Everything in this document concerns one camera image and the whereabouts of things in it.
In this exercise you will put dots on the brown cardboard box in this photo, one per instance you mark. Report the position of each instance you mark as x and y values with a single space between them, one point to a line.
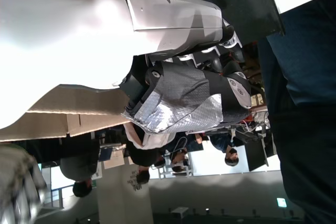
52 119

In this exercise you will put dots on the person in blue jeans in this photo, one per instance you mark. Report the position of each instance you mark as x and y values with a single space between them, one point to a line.
304 103

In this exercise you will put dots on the white pillar with lettering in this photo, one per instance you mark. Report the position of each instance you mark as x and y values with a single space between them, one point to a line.
118 197

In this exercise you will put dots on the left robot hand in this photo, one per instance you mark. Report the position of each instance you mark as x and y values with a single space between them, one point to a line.
78 37

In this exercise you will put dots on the masked person in blue top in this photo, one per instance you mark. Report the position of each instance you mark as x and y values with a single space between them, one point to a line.
231 155

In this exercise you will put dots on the black monitor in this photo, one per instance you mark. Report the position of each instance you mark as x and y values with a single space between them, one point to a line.
256 155

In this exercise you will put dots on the white paper poster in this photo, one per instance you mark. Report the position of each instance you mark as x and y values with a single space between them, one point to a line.
113 160

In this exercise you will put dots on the green exit sign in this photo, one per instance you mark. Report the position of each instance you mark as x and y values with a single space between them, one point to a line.
281 202

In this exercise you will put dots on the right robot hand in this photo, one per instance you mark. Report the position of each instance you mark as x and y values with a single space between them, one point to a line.
18 187

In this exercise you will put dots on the person in grey jacket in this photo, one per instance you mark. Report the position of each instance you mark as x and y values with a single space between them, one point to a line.
78 163

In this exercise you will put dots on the ceiling projector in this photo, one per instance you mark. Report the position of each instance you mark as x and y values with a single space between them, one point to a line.
179 211

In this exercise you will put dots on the person in white shirt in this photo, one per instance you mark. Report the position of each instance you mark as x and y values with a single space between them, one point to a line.
143 155

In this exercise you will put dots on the white chair frame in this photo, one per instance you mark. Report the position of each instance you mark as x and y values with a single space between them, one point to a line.
174 172

